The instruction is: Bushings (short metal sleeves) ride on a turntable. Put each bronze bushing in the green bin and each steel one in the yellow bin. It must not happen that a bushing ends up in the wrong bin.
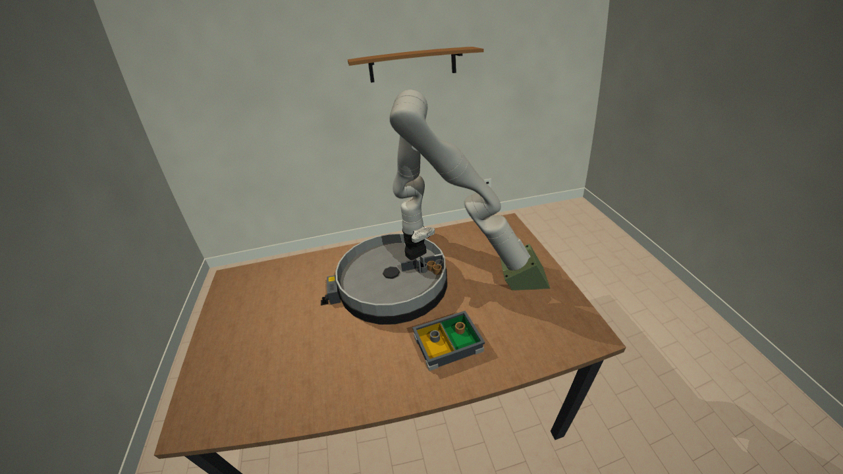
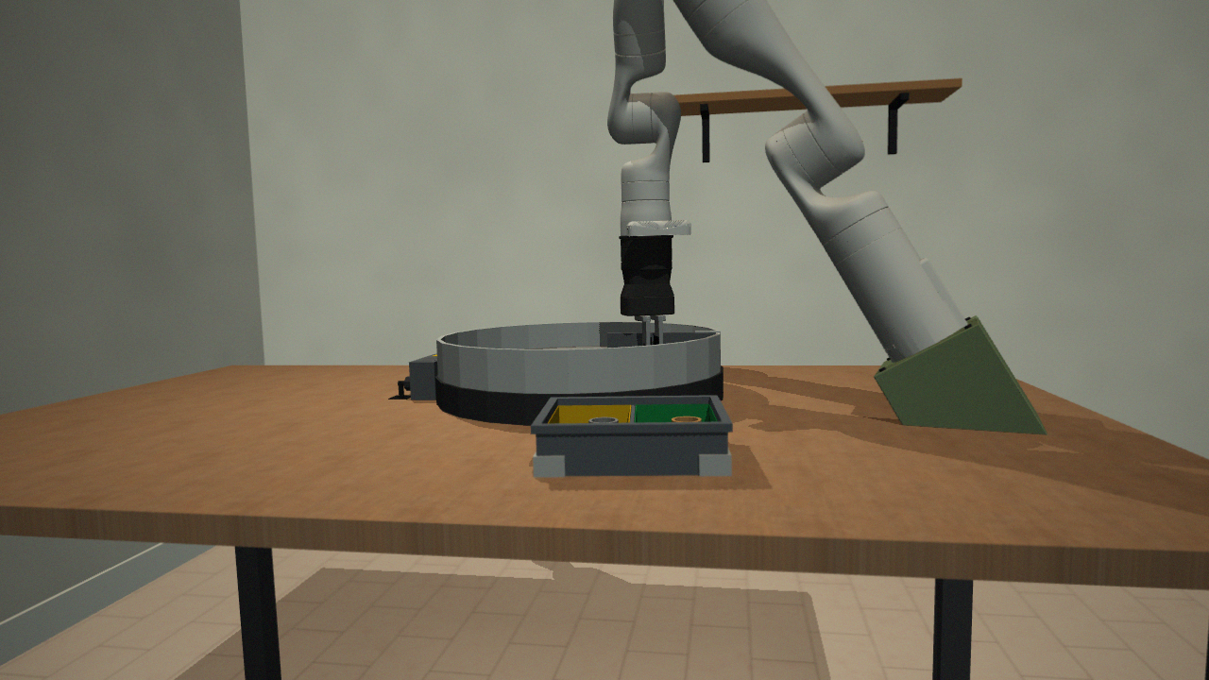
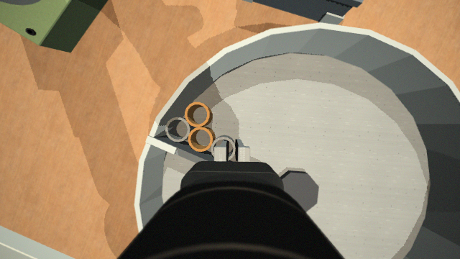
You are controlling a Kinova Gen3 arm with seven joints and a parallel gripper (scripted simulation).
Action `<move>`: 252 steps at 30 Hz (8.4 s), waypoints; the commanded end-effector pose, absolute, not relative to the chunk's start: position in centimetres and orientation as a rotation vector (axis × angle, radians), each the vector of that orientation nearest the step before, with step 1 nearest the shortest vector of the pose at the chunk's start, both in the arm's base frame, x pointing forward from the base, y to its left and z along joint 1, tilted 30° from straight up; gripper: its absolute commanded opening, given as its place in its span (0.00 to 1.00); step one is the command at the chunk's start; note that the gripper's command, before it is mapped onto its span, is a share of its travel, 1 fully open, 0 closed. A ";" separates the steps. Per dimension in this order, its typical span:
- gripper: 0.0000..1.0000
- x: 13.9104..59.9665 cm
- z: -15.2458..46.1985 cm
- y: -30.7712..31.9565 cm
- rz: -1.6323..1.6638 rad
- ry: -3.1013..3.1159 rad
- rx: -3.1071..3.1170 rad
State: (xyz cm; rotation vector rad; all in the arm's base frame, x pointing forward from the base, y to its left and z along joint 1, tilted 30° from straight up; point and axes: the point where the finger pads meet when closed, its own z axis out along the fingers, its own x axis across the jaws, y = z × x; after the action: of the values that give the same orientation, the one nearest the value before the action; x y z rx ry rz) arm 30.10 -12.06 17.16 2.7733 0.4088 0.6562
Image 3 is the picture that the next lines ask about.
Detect bronze bushing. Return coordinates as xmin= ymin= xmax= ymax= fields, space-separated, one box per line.
xmin=188 ymin=127 xmax=216 ymax=152
xmin=185 ymin=102 xmax=213 ymax=127

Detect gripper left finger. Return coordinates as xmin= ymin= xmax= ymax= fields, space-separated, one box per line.
xmin=214 ymin=140 xmax=229 ymax=161

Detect grey metal sleeve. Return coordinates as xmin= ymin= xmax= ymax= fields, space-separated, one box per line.
xmin=165 ymin=117 xmax=196 ymax=142
xmin=211 ymin=135 xmax=236 ymax=160

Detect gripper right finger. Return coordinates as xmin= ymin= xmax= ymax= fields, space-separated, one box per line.
xmin=235 ymin=139 xmax=250 ymax=162

